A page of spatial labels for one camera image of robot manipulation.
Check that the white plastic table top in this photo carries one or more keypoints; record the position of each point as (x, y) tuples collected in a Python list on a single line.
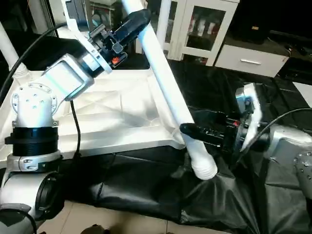
[(112, 112)]

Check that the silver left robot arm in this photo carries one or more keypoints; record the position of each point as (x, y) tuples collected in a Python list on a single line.
[(39, 112)]

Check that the storage rack with items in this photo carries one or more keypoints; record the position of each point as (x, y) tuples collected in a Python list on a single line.
[(105, 9)]

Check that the black work mat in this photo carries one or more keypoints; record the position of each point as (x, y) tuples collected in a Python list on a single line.
[(209, 87)]

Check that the white glass door cabinet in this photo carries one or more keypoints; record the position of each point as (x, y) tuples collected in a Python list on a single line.
[(204, 27)]

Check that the white drawer unit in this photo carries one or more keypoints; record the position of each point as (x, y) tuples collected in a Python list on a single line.
[(251, 61)]

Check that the white flat panel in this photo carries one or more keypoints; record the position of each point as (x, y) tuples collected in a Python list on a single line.
[(304, 92)]

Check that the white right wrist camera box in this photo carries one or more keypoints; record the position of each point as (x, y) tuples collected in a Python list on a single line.
[(249, 109)]

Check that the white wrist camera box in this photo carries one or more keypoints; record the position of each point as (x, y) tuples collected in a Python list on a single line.
[(80, 29), (249, 109)]

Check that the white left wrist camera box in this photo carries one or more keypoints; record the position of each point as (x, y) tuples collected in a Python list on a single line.
[(80, 29)]

